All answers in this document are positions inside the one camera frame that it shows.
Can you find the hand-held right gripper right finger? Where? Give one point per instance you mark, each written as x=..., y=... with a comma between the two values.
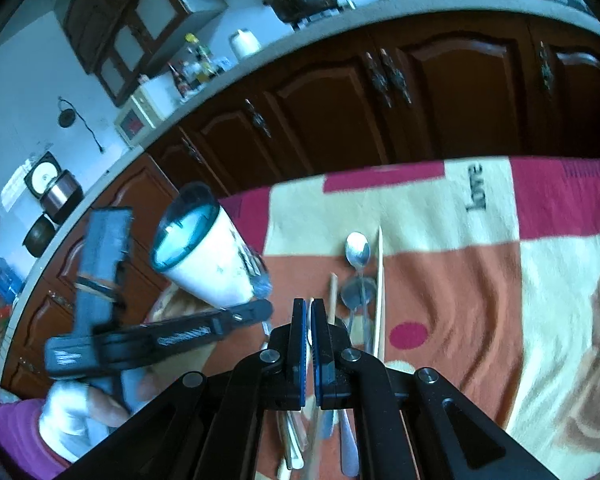
x=318, y=370

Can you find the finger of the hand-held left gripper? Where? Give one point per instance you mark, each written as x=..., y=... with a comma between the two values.
x=240, y=316

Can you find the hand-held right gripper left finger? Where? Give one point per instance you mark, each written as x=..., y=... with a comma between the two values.
x=304, y=355

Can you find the wooden chopstick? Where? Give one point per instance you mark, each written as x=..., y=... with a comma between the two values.
x=379, y=285
x=332, y=300

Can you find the white cup with blue rim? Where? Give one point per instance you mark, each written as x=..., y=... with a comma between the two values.
x=210, y=260

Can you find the metal spoon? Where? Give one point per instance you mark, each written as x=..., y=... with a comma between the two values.
x=357, y=250
x=357, y=294

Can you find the person's left forearm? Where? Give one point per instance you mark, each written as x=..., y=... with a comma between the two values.
x=10, y=435

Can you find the person's left hand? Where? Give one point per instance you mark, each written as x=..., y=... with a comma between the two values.
x=67, y=415

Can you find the dark round pot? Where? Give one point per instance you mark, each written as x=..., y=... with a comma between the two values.
x=39, y=235

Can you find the silver rice cooker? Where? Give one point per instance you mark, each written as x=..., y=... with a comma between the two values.
x=62, y=197

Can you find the blue water bottle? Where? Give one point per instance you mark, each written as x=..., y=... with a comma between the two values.
x=2, y=280

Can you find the black round-dial appliance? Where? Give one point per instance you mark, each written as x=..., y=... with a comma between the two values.
x=41, y=175

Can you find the white paper sheet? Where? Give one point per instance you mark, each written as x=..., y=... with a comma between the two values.
x=15, y=187

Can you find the printed blanket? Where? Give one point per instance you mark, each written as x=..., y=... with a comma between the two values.
x=455, y=285

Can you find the cream countertop appliance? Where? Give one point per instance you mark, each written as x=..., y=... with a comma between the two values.
x=140, y=115

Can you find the cluster of condiment bottles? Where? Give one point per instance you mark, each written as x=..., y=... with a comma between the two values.
x=197, y=67

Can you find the white jar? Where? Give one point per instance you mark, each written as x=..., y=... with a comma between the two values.
x=244, y=44

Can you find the brown kitchen base cabinets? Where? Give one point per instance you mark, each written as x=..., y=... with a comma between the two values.
x=455, y=100

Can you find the gas stove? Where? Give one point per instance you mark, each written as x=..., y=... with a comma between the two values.
x=330, y=15

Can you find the brown wall cabinet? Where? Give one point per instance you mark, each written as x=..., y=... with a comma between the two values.
x=130, y=25

